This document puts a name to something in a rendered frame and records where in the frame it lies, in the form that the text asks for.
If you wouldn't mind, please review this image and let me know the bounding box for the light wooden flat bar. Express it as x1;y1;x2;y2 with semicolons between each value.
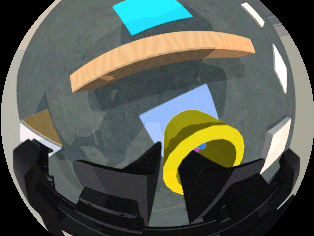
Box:
71;30;255;93

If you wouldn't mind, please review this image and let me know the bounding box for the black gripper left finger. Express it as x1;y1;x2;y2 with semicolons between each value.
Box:
73;142;162;226

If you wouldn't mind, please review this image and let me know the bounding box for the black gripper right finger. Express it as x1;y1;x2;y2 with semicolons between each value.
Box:
178;150;266;224

